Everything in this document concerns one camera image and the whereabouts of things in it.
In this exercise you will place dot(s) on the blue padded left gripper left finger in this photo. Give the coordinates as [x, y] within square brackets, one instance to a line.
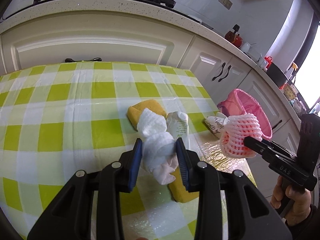
[134, 163]

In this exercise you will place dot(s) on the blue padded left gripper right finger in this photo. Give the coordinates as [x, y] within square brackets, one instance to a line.
[183, 162]

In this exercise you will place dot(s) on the white paper towel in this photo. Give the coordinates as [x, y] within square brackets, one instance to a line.
[159, 147]

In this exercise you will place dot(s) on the white floral paper carton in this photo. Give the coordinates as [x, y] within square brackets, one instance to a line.
[177, 126]

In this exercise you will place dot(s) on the crushed white paper cup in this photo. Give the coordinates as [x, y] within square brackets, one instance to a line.
[216, 124]

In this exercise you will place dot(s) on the pink foam fruit net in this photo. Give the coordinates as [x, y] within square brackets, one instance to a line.
[236, 128]

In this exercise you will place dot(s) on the pink bag lined trash bin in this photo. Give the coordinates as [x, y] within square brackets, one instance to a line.
[239, 102]

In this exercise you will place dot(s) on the yellow patterned bowl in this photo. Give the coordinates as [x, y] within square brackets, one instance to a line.
[289, 92]

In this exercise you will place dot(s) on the green checkered tablecloth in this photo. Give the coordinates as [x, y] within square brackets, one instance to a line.
[60, 118]

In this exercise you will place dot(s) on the dark grey large pot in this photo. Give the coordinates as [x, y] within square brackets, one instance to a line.
[276, 75]

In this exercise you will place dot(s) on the white ceramic jar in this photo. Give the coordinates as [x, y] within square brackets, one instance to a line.
[245, 47]

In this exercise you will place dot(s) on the red lidded pot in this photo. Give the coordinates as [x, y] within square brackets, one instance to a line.
[238, 41]

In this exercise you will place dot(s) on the amber oil bottle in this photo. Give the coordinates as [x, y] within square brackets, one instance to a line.
[231, 35]

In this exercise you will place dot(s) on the white cabinet door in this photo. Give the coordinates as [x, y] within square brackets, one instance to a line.
[83, 36]

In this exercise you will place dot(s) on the wall power socket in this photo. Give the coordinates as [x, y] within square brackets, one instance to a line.
[226, 3]

